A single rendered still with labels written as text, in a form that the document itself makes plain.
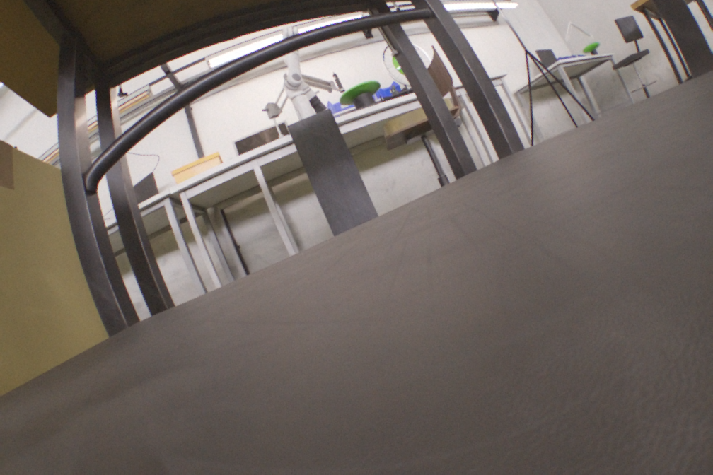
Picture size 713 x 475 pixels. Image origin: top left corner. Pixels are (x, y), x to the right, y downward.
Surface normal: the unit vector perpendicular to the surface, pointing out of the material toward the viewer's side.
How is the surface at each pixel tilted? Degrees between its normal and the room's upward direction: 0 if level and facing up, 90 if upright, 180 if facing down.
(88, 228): 90
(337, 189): 90
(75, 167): 90
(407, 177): 90
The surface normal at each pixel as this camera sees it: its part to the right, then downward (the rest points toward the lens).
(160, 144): 0.18, -0.10
